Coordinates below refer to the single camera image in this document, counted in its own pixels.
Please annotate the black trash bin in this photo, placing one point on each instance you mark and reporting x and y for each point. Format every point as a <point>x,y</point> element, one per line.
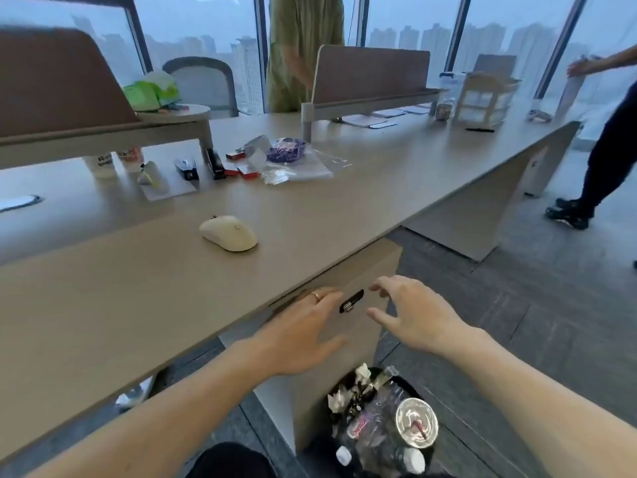
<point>323,453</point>

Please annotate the beige drawer cabinet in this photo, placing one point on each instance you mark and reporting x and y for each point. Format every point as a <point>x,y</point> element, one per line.
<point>348,273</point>

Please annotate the person's right hand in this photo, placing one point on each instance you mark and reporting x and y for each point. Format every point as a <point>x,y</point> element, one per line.
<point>428,318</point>

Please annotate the purple bundle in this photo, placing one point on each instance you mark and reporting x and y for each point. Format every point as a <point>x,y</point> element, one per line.
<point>285,150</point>

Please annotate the clear plastic bottle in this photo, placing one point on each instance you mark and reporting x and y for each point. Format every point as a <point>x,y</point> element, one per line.
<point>383,408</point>

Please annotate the crumpled white paper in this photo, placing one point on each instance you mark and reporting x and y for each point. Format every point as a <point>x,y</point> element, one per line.
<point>343,395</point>

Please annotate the grey mesh office chair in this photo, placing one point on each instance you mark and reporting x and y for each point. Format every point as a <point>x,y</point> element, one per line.
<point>204,87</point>

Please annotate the green and white bag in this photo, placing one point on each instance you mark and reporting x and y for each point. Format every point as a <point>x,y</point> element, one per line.
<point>149,92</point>

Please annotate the person's left thumb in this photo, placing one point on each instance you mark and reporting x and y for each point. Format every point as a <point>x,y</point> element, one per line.
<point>332,349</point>

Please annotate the clear plastic container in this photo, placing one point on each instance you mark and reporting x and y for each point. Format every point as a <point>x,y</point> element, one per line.
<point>452,87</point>

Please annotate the person's right forearm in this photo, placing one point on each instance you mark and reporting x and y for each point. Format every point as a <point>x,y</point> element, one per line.
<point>537,393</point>

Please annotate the small patterned jar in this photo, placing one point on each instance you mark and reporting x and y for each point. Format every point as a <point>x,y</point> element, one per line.
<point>444,112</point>

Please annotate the black stapler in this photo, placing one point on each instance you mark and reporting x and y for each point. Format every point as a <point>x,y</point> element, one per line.
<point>215,164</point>

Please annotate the white wooden shelf organizer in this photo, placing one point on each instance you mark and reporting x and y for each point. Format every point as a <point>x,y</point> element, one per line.
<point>485,102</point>

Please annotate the round white tray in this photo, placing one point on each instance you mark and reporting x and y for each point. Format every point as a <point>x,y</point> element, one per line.
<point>189,111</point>

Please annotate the tall white box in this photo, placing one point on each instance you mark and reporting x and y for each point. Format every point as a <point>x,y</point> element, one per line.
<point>570,97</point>

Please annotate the black pen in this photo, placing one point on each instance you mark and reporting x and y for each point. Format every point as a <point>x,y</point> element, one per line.
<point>480,129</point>

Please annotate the black box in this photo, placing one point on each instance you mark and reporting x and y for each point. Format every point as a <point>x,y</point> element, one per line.
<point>186,169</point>

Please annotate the clear lidded plastic cup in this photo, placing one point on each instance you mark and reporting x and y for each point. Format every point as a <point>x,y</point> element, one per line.
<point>417,423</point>

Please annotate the white paper sheet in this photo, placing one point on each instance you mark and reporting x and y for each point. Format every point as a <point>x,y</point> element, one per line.
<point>176,189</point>

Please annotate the person's dark trousers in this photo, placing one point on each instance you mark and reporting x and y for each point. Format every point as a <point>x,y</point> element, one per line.
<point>229,462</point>

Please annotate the person's left forearm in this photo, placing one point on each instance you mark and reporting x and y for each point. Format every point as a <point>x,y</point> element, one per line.
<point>149,423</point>

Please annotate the large brown desk divider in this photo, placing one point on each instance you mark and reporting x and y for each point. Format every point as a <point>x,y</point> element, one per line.
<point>59,84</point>

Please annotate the white flat device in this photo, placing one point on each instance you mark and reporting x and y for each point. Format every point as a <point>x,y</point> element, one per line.
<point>17,204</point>

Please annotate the person's right thumb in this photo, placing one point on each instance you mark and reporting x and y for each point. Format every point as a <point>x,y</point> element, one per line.
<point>382,317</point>

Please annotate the person's left hand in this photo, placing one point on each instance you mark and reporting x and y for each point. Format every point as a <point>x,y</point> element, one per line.
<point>288,343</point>

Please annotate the white labelled cup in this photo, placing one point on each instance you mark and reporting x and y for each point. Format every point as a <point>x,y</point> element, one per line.
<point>131,159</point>
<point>102,164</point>

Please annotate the small brown desk divider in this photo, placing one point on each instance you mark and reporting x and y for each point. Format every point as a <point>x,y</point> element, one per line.
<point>373,74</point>

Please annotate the clear plastic bag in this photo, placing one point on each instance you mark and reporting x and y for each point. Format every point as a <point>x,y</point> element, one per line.
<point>308,169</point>

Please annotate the small red box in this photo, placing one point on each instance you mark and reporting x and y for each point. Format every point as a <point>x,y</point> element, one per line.
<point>235,155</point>
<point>231,171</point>
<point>248,173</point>

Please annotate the white papers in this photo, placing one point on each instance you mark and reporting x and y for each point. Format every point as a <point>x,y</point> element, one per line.
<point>378,116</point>

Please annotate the white computer mouse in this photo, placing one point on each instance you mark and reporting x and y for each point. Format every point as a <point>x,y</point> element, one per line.
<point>229,233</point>

